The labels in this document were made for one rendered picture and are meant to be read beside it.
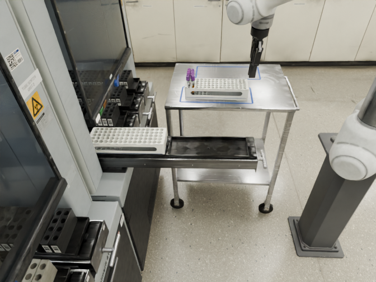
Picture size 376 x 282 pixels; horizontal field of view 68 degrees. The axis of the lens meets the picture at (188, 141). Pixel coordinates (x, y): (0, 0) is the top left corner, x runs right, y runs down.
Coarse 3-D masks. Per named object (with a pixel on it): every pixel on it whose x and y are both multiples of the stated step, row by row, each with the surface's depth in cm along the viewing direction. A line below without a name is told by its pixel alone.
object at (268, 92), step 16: (176, 64) 161; (192, 64) 161; (208, 64) 160; (224, 64) 160; (240, 64) 159; (272, 64) 158; (176, 80) 147; (256, 80) 145; (272, 80) 144; (288, 80) 151; (176, 96) 135; (256, 96) 133; (272, 96) 133; (288, 96) 132; (288, 112) 127; (288, 128) 132; (256, 144) 187; (176, 176) 163; (192, 176) 168; (208, 176) 167; (224, 176) 167; (240, 176) 166; (256, 176) 166; (272, 176) 155; (176, 192) 172; (176, 208) 183; (272, 208) 175
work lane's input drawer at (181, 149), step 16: (176, 144) 111; (192, 144) 111; (208, 144) 111; (224, 144) 110; (240, 144) 110; (112, 160) 107; (128, 160) 106; (144, 160) 106; (160, 160) 105; (176, 160) 105; (192, 160) 105; (208, 160) 104; (224, 160) 104; (240, 160) 103; (256, 160) 103
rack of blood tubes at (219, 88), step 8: (200, 80) 134; (208, 80) 136; (216, 80) 135; (224, 80) 135; (232, 80) 134; (240, 80) 134; (192, 88) 129; (200, 88) 128; (208, 88) 128; (216, 88) 128; (224, 88) 128; (232, 88) 129; (240, 88) 129; (248, 88) 127; (192, 96) 131; (200, 96) 131; (208, 96) 131; (216, 96) 130; (224, 96) 130; (232, 96) 130; (240, 96) 129
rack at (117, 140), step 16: (96, 128) 111; (112, 128) 110; (128, 128) 110; (144, 128) 110; (160, 128) 110; (96, 144) 104; (112, 144) 104; (128, 144) 103; (144, 144) 103; (160, 144) 102
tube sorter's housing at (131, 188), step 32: (32, 0) 63; (32, 32) 64; (128, 32) 143; (64, 64) 78; (128, 64) 146; (64, 96) 78; (64, 128) 81; (96, 160) 102; (96, 192) 103; (128, 192) 113; (128, 224) 115
